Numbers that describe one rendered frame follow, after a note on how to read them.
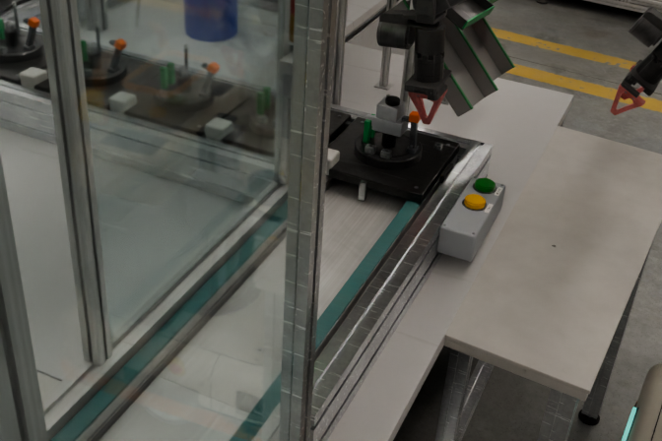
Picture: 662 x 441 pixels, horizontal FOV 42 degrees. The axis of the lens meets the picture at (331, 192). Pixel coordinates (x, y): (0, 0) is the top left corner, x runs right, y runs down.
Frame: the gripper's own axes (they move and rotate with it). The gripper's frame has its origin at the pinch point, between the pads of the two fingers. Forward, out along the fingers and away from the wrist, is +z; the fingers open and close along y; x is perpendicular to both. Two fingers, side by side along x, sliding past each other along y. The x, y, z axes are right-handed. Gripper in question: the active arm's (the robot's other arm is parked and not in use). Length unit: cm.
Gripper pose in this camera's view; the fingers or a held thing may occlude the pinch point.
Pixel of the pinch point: (427, 119)
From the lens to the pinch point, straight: 174.9
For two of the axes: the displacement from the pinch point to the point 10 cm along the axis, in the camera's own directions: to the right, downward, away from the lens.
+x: 9.1, 1.9, -3.6
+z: 0.2, 8.7, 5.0
